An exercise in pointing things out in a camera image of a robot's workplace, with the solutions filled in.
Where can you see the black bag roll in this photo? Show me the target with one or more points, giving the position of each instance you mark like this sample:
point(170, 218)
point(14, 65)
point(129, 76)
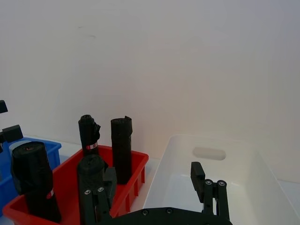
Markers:
point(121, 150)
point(90, 173)
point(32, 168)
point(87, 133)

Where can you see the red plastic bin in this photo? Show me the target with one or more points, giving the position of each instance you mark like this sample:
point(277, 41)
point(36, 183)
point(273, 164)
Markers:
point(68, 178)

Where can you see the white plastic bin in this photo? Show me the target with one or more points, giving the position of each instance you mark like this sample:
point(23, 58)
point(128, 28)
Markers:
point(246, 178)

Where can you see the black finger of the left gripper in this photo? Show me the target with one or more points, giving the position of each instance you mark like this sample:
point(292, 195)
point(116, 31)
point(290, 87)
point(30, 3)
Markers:
point(2, 107)
point(12, 134)

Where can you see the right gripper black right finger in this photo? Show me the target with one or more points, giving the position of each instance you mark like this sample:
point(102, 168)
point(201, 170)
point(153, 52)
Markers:
point(198, 180)

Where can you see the blue plastic bin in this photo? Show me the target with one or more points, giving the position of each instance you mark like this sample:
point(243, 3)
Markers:
point(5, 187)

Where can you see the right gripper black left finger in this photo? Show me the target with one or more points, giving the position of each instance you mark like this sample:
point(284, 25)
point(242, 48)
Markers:
point(96, 204)

